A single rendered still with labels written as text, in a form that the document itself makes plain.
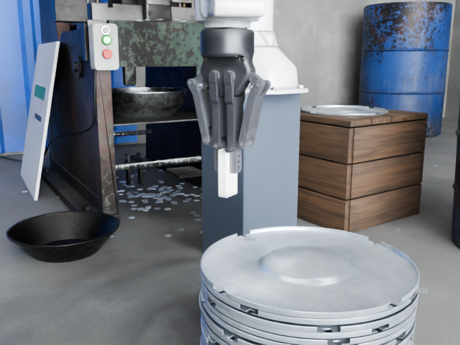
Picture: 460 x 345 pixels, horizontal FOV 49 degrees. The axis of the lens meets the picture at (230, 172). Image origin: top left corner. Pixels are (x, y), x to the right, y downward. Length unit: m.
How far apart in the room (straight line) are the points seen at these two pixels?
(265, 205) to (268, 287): 0.62
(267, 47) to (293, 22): 2.56
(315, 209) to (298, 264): 0.97
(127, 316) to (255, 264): 0.48
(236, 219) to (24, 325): 0.52
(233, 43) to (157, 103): 1.18
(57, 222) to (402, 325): 1.18
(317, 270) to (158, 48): 1.22
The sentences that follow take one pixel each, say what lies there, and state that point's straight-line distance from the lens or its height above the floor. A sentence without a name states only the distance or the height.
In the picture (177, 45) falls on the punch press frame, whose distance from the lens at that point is 1.78.
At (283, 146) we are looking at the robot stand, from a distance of 1.25.
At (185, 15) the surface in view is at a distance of 1.90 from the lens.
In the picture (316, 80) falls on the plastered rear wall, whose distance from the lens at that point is 3.91.
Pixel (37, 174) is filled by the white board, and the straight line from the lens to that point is 2.03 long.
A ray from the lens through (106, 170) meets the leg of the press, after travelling 1.67.
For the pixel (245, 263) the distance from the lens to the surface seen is 0.71.
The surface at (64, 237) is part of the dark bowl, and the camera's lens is 1.60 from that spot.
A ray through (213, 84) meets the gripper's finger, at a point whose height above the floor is 0.49.
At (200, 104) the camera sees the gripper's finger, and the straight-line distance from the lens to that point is 0.74.
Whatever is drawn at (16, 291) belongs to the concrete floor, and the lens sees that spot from 1.30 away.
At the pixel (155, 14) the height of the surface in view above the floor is 0.67.
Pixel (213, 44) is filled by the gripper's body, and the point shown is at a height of 0.55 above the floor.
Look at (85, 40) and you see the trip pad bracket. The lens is 1.67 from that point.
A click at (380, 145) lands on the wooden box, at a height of 0.26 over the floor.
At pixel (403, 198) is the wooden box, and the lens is 1.78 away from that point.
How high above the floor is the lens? 0.53
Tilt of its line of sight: 13 degrees down
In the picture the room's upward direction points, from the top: straight up
